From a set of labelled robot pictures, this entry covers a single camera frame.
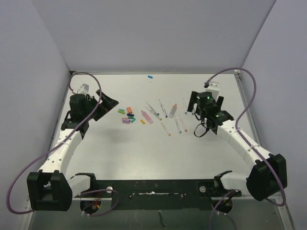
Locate aluminium right rail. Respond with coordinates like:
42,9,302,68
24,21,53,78
234,69,261,146

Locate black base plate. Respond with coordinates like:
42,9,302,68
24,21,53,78
78,179,228,215

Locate purple highlighter cap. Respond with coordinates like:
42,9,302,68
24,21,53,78
122,118,130,124

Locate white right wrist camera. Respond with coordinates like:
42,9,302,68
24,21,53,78
205,81,220,99

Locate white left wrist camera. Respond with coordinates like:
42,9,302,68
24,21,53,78
72,83,89,95

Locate purple highlighter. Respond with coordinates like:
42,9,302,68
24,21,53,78
142,110,153,124

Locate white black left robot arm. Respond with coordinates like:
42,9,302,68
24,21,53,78
27,91,119,211

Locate teal cap white pen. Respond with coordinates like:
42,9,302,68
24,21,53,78
175,118,182,134

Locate dark blue whiteboard marker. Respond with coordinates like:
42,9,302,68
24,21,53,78
159,99,168,118

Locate white pen blue cap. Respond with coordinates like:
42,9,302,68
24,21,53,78
183,98,188,115

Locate orange highlighter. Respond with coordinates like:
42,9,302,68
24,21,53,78
168,104,177,118

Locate pink orange cap pen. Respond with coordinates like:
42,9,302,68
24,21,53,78
179,117,188,132

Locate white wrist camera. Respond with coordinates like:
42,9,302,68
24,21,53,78
72,83,89,95
205,81,220,99

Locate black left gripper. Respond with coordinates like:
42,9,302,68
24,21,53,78
83,90,118,121

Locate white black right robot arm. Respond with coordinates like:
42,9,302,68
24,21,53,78
188,91,287,201

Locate aluminium rail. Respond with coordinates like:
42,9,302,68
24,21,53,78
20,179,293,230
234,69,261,146

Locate aluminium front rail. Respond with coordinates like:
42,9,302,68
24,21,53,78
20,179,293,230

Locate teal green cap pen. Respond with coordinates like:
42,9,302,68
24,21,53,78
145,106,160,119

